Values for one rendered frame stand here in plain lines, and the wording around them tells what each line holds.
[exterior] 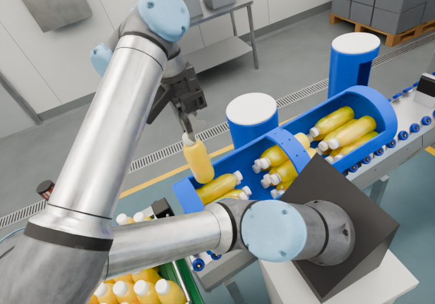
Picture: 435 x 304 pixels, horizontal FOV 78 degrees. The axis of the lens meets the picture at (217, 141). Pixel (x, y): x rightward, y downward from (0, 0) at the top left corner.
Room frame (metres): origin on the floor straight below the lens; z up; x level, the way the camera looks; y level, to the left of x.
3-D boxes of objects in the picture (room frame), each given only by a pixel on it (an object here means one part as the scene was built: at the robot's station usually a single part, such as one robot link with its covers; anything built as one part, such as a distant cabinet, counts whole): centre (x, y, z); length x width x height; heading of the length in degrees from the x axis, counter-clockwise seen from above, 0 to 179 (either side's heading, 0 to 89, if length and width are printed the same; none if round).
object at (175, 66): (0.61, 0.06, 1.67); 0.08 x 0.08 x 0.05
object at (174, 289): (0.36, 0.30, 0.99); 0.07 x 0.07 x 0.19
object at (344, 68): (1.51, -1.03, 0.59); 0.28 x 0.28 x 0.88
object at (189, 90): (0.60, 0.05, 1.59); 0.09 x 0.08 x 0.12; 106
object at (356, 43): (1.51, -1.03, 1.03); 0.28 x 0.28 x 0.01
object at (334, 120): (0.82, -0.50, 1.10); 0.19 x 0.07 x 0.07; 106
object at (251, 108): (1.17, -0.23, 1.03); 0.28 x 0.28 x 0.01
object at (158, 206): (0.73, 0.32, 0.95); 0.10 x 0.07 x 0.10; 16
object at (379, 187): (0.77, -0.80, 0.31); 0.06 x 0.06 x 0.63; 16
